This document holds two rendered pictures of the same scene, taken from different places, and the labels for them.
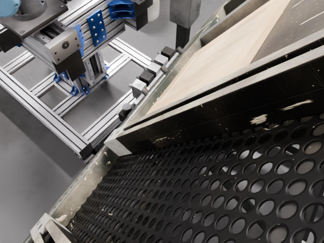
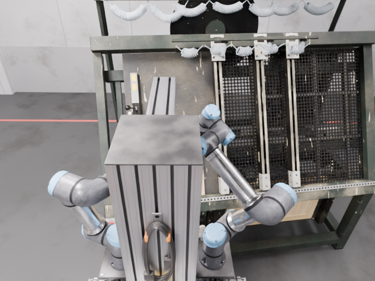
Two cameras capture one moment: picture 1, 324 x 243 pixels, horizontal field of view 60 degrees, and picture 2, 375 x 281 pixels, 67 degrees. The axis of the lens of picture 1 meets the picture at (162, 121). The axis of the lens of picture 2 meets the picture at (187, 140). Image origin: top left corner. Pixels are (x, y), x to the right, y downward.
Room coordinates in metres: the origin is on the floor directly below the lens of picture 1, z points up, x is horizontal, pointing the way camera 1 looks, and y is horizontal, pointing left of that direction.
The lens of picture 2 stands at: (1.69, 1.12, 2.48)
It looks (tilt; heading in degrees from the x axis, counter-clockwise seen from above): 35 degrees down; 228
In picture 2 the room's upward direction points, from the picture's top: 1 degrees clockwise
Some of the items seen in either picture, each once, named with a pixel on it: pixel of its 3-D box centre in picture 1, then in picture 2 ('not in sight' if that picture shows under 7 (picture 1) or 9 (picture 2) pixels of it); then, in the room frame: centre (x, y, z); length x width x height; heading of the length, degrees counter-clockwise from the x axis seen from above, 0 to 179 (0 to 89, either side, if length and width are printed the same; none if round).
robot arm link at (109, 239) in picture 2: not in sight; (118, 238); (1.34, 0.21, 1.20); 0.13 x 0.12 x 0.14; 114
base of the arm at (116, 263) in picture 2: not in sight; (121, 252); (1.34, 0.21, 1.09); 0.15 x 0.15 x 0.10
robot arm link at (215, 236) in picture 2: not in sight; (215, 238); (0.95, 0.53, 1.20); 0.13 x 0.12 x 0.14; 6
